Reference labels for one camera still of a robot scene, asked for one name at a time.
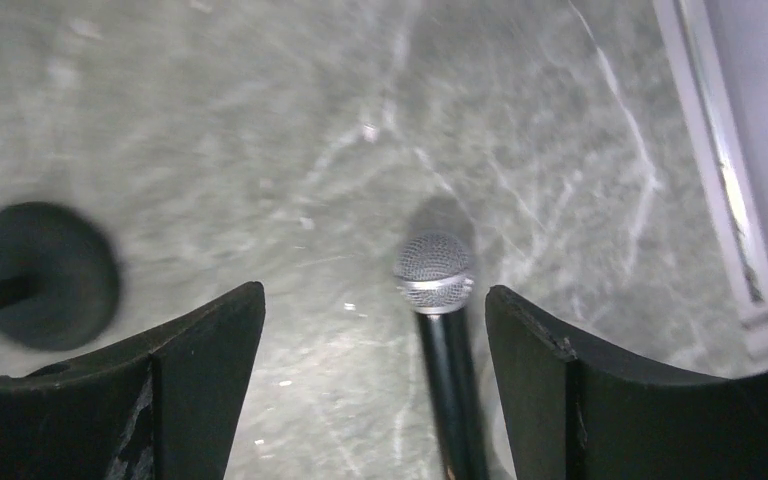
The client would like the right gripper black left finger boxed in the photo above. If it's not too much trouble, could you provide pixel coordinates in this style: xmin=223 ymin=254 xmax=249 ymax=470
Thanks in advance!
xmin=0 ymin=281 xmax=266 ymax=479

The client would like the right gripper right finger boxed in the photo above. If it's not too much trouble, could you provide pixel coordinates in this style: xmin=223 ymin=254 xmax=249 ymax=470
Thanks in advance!
xmin=485 ymin=285 xmax=768 ymax=479

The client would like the silver mesh black microphone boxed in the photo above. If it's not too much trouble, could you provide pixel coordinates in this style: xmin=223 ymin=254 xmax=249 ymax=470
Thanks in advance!
xmin=394 ymin=231 xmax=489 ymax=479

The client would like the black round-base clip stand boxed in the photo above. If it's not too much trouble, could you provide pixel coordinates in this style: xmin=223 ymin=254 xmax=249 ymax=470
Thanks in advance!
xmin=0 ymin=201 xmax=123 ymax=352

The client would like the white table edge rail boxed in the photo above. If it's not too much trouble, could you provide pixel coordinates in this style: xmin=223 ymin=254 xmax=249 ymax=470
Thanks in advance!
xmin=653 ymin=1 xmax=768 ymax=371

